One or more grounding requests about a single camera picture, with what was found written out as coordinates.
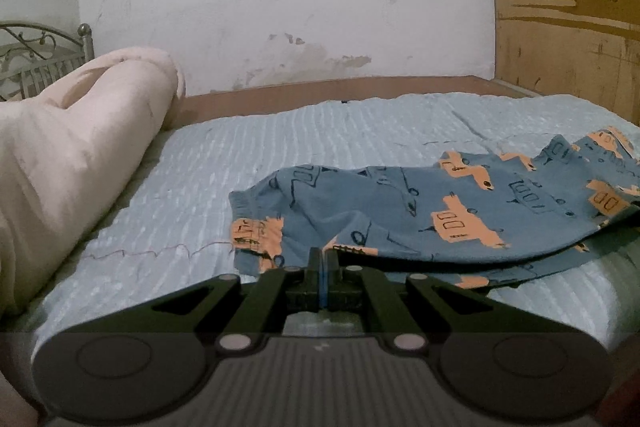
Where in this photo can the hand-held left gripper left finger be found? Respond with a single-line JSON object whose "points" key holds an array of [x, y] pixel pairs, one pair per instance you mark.
{"points": [[314, 288]]}

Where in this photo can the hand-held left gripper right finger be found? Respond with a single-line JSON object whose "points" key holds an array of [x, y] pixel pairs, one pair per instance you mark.
{"points": [[334, 288]]}

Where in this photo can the blue pants with orange print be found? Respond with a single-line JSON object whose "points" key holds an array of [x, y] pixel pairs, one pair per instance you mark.
{"points": [[390, 207]]}

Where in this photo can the light blue bed sheet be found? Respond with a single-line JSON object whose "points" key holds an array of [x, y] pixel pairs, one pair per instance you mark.
{"points": [[300, 137]]}

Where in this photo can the rolled cream blanket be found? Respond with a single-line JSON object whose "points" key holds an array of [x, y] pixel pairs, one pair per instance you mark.
{"points": [[65, 147]]}

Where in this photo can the metal bed headboard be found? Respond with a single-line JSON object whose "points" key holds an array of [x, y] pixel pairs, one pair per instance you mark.
{"points": [[30, 57]]}

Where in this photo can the brown wooden bed frame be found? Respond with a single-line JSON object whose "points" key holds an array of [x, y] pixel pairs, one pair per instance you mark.
{"points": [[300, 89]]}

